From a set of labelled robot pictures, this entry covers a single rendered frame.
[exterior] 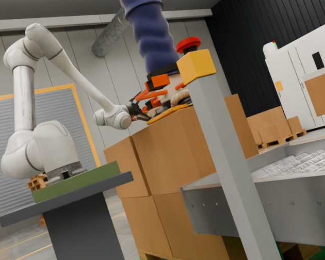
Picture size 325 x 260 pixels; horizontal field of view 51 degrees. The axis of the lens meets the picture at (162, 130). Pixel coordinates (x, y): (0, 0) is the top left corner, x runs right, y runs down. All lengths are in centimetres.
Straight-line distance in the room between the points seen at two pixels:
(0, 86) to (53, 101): 160
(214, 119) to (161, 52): 112
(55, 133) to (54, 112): 1007
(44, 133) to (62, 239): 45
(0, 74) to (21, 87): 997
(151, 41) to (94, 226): 105
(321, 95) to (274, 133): 546
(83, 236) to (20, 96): 77
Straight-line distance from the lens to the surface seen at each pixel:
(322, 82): 341
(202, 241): 183
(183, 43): 92
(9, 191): 1091
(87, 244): 148
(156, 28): 199
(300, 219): 104
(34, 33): 189
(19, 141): 169
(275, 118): 880
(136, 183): 230
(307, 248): 204
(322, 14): 1325
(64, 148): 152
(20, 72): 191
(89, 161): 1155
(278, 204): 108
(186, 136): 162
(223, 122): 89
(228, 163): 88
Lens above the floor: 78
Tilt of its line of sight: 3 degrees up
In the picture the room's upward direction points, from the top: 19 degrees counter-clockwise
